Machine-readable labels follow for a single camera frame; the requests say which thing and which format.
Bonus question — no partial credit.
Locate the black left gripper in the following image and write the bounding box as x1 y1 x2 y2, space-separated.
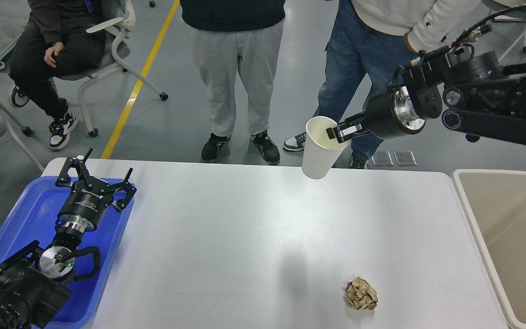
55 148 137 233

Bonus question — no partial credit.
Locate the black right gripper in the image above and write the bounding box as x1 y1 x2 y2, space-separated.
326 86 426 143

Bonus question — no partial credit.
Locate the white paper cup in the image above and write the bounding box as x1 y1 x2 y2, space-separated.
301 116 349 179

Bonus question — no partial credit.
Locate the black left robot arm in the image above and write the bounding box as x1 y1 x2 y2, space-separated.
0 158 137 329

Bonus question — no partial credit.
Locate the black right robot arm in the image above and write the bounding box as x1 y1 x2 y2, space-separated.
320 4 526 145

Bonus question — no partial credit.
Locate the metal floor plate left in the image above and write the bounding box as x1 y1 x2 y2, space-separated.
371 151 393 167

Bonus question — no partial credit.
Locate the metal floor plate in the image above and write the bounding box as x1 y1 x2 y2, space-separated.
371 151 393 167
393 151 417 166

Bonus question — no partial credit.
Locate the metal floor plate right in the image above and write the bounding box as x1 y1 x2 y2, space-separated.
393 151 417 166

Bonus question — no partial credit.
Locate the blue plastic tray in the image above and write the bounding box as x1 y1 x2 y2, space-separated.
0 176 134 329

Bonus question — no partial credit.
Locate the person in blue jeans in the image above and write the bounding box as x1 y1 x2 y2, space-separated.
283 0 482 170

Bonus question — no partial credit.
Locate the seated person in black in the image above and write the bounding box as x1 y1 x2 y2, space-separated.
9 0 105 150

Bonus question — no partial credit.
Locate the person in grey sweatpants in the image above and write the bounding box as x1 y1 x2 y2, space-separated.
180 0 285 165

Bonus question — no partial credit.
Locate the grey office chair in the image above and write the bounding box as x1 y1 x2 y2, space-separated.
59 0 168 137

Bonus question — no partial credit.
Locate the crumpled brown paper ball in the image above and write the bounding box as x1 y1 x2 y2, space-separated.
344 276 378 310

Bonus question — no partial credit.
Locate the beige plastic bin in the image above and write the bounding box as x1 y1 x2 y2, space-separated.
452 170 526 329

